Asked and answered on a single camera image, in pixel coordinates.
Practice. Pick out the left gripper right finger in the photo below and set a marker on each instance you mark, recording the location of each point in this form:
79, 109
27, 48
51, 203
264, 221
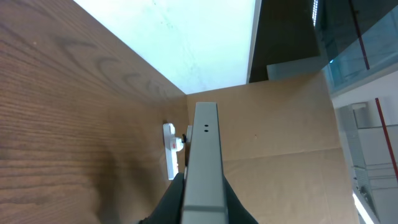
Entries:
237, 214

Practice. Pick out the white USB charger adapter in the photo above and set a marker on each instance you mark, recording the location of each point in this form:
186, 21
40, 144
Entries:
176, 144

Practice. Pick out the white power strip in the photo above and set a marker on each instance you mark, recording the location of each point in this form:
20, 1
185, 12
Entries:
171, 156

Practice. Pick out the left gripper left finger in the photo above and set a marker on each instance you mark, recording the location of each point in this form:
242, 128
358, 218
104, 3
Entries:
168, 210

